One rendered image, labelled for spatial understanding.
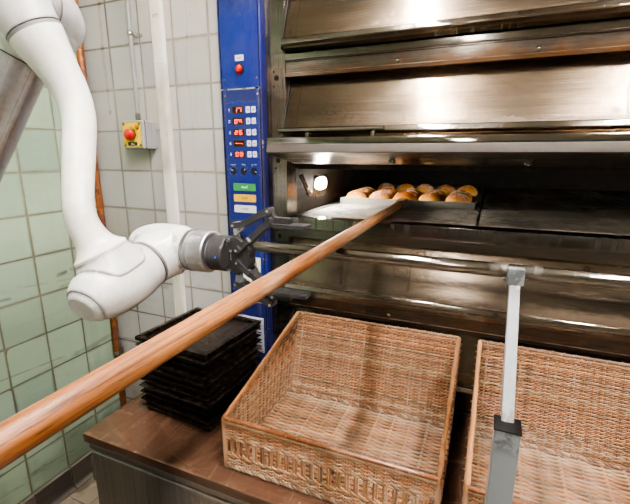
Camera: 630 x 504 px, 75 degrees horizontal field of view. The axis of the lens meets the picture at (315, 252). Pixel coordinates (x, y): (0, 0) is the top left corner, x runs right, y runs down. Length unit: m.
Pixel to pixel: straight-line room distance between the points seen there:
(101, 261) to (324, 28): 0.93
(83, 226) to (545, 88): 1.12
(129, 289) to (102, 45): 1.28
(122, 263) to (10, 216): 1.01
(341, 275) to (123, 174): 1.00
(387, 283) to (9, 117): 1.07
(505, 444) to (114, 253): 0.75
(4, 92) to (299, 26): 0.80
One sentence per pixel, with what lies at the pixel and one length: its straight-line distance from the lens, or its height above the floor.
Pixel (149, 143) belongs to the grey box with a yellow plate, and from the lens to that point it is 1.70.
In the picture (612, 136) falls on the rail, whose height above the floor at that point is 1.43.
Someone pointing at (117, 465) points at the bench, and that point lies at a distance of 1.48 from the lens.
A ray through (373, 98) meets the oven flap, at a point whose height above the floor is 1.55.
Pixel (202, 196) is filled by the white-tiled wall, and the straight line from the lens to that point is 1.61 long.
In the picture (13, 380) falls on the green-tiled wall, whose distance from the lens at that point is 1.92.
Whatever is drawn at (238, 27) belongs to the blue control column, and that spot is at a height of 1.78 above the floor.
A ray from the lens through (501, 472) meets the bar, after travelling 0.84.
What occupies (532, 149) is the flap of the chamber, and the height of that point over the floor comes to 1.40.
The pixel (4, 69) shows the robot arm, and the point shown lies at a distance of 1.16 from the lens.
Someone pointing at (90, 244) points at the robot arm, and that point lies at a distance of 0.84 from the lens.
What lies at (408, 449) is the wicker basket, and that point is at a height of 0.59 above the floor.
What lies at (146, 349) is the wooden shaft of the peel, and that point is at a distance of 0.46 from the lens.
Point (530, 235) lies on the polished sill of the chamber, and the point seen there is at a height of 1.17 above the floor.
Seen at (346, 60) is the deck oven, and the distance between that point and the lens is 1.36.
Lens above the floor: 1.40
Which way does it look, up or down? 14 degrees down
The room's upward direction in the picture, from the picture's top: straight up
